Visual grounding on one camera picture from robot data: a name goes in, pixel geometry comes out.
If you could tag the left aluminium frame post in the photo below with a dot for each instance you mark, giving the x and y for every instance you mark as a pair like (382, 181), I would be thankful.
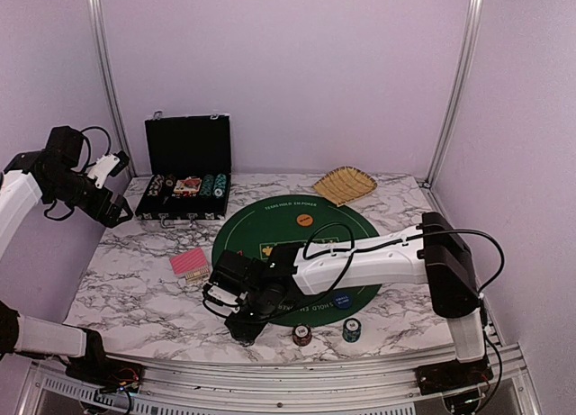
(96, 14)

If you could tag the blue-tan chip row in case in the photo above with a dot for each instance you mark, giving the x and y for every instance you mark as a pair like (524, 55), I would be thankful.
(155, 186)

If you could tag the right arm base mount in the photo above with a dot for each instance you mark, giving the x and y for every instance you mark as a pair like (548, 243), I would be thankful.
(451, 375)

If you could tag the woven bamboo tray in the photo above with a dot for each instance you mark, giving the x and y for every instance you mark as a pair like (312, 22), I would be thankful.
(345, 185)

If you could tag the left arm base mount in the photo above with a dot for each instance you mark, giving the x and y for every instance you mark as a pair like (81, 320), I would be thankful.
(110, 374)

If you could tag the card deck in case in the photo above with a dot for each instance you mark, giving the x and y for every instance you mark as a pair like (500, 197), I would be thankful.
(189, 186)

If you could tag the orange-black chip row in case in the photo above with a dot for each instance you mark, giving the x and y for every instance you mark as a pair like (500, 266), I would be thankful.
(170, 180)

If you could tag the teal chip row in case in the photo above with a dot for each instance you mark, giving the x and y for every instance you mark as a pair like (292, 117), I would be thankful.
(219, 186)

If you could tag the right aluminium frame post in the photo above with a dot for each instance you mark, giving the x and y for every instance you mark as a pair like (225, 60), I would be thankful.
(464, 63)

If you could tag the green chip row in case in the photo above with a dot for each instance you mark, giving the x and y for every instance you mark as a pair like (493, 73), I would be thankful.
(207, 186)

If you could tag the orange hundred chip stack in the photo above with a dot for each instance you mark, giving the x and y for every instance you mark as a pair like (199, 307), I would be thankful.
(301, 335)

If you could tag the front aluminium rail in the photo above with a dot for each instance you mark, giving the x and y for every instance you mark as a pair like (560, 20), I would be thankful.
(378, 385)

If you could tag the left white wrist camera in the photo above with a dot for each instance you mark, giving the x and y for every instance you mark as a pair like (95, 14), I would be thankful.
(107, 165)

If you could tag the blue small blind button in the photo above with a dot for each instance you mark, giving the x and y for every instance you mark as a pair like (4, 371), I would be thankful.
(342, 301)

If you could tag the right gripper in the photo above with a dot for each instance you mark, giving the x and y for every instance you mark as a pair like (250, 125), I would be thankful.
(246, 333)

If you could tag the aluminium frame post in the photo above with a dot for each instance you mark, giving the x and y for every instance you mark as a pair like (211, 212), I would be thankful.
(96, 14)
(464, 63)

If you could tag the green fifty chip stack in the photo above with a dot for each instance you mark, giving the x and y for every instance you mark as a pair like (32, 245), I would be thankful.
(351, 331)

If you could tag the black poker chip case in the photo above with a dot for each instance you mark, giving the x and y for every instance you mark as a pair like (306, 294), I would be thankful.
(195, 145)

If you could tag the round green poker mat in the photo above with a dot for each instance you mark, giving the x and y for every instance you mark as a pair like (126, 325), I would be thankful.
(267, 223)

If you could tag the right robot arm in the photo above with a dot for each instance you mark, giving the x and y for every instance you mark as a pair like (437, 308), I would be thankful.
(431, 253)

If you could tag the red-backed playing card deck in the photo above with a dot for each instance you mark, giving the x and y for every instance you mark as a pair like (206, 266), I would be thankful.
(191, 265)

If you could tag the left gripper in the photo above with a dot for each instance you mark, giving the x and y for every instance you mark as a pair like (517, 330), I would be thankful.
(108, 219)

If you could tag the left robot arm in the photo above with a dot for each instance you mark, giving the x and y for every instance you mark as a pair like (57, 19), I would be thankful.
(50, 176)

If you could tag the orange big blind button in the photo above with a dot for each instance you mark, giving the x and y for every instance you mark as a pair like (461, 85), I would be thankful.
(304, 220)

